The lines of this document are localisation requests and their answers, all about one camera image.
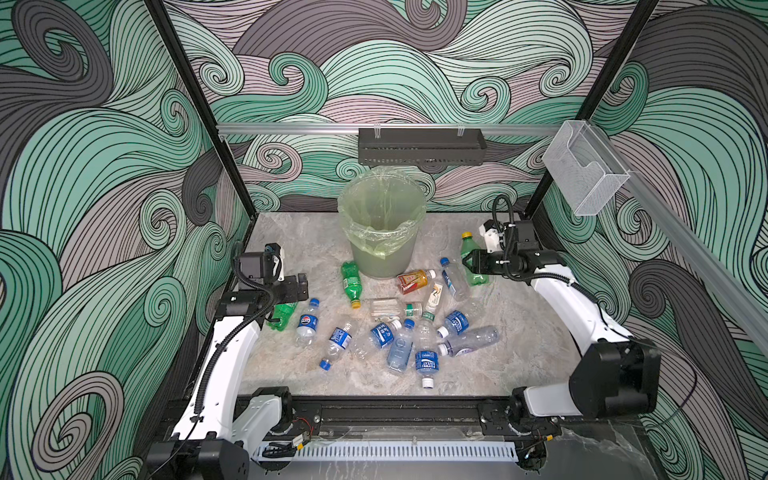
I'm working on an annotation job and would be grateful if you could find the clear bottle blue label front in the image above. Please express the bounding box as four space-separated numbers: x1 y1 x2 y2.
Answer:
414 318 440 390

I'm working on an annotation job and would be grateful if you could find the clear bottle blue label white cap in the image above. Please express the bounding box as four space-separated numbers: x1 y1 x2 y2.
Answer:
353 319 403 360

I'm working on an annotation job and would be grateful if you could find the aluminium back rail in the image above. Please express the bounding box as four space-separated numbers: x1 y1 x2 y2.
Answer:
216 122 560 137

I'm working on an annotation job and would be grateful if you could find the white slotted cable duct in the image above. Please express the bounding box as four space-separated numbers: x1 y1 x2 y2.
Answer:
254 440 518 463

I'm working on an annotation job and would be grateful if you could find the aluminium right rail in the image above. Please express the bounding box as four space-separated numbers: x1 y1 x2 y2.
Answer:
597 129 767 353

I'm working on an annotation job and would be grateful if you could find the red yellow tea bottle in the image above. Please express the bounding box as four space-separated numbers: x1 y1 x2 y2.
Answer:
396 269 437 295

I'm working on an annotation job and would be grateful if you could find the green plastic bin liner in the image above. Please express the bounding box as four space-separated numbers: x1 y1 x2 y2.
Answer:
337 167 428 260

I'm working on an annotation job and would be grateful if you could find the clear blue tinted bottle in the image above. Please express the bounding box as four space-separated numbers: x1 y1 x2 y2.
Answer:
387 319 415 374

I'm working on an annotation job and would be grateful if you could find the black wall tray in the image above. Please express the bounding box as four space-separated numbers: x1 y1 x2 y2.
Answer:
357 127 488 172

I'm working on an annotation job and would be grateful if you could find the aluminium rail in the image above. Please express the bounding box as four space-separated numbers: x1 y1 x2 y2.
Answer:
597 129 767 353
216 122 560 137

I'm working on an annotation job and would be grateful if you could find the small bottle blue label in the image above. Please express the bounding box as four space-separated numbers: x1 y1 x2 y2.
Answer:
436 310 470 339

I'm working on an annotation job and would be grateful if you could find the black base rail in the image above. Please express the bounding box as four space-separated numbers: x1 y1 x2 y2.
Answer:
167 395 637 433

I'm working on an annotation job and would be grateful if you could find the clear bottle white picture label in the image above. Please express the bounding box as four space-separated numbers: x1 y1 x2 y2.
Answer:
421 282 444 322

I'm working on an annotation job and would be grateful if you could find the pepsi label clear bottle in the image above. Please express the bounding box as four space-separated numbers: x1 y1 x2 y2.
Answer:
295 298 320 348

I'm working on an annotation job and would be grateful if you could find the green bottle yellow cap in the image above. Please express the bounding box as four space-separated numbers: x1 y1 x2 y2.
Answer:
341 261 363 309

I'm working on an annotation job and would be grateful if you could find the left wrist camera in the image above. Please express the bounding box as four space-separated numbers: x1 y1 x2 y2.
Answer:
237 243 284 285

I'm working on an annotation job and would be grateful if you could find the clear bottle green cap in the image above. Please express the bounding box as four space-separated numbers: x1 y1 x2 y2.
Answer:
368 298 423 320

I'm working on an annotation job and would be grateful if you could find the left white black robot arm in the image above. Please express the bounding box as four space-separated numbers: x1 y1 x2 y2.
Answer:
146 273 309 479

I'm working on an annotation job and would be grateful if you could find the clear grey bottle white cap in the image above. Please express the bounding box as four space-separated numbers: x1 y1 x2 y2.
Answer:
437 325 501 357

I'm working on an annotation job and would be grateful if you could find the grey mesh waste bin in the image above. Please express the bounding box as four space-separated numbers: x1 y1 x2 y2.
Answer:
340 174 427 279

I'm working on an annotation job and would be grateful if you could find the clear plastic wall holder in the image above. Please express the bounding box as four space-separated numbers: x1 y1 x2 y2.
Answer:
543 120 630 217

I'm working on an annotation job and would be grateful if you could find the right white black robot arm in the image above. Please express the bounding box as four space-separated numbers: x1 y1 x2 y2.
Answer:
462 249 661 419

